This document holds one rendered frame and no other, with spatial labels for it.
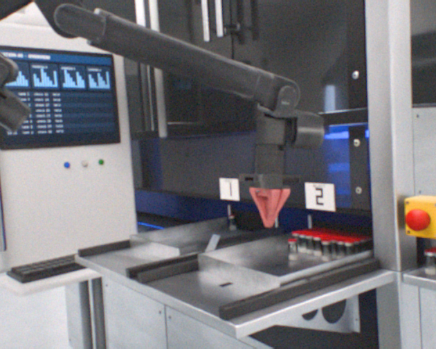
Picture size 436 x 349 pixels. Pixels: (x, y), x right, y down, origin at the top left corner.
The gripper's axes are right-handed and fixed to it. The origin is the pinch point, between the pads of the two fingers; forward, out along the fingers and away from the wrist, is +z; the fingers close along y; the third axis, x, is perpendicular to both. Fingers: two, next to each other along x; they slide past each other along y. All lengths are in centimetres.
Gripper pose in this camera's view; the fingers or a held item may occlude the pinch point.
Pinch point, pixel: (268, 222)
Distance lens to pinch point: 92.9
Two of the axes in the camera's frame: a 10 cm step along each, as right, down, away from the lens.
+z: -0.3, 10.0, 0.0
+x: -5.8, -0.2, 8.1
